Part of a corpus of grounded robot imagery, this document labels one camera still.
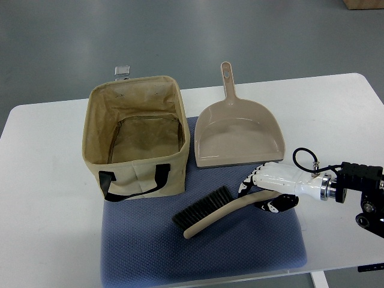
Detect blue cushion mat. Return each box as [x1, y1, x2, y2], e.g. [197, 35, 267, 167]
[100, 116, 308, 286]

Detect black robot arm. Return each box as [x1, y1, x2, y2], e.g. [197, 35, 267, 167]
[292, 147, 383, 238]

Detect white table leg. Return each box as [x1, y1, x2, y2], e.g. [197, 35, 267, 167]
[310, 271, 329, 288]

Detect small metal clip object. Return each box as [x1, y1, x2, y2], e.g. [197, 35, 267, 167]
[114, 65, 130, 80]

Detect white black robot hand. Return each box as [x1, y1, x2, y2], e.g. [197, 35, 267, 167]
[238, 162, 335, 213]

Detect brown cardboard box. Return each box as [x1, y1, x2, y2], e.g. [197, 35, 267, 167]
[343, 0, 384, 10]

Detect black table control panel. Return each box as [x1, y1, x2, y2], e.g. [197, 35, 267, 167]
[357, 263, 384, 273]

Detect beige hand broom black bristles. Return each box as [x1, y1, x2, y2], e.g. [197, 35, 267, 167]
[172, 186, 281, 239]

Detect beige plastic dustpan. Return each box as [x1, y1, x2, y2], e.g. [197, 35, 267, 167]
[194, 62, 285, 168]

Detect yellow fabric storage bag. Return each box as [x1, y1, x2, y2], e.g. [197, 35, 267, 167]
[82, 76, 190, 202]

